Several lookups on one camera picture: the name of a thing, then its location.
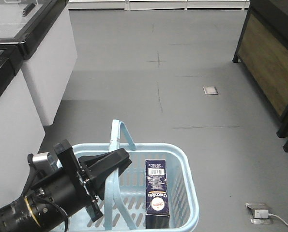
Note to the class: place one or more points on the dark blue cookie box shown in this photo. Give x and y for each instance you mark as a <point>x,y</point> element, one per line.
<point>157,214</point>

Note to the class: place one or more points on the open steel floor socket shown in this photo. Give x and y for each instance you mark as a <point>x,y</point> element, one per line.
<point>251,206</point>

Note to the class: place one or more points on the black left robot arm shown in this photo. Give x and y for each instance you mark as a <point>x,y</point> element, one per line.
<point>21,214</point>

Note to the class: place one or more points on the white shelf base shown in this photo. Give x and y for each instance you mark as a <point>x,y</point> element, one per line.
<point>134,5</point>

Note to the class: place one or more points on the white power adapter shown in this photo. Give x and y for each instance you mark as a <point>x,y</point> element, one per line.
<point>260,213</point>

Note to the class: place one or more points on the far black wooden display stand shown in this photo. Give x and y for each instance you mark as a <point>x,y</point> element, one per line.
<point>263,50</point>

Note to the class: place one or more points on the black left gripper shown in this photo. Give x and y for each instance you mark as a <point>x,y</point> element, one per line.
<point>68,183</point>

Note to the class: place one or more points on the white chest freezer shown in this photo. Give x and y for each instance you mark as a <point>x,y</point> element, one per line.
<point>21,131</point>
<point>42,32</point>

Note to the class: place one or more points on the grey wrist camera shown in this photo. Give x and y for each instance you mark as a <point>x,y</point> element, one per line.
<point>43,162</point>

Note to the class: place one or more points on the far steel floor socket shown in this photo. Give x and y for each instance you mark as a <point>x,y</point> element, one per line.
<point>210,90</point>

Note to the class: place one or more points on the near white chest freezer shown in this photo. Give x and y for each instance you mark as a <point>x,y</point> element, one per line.
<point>21,131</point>

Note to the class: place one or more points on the far white chest freezer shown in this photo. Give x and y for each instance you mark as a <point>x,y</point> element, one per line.
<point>42,32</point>

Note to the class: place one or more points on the light blue shopping basket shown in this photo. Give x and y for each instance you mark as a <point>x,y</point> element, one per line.
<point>124,206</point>

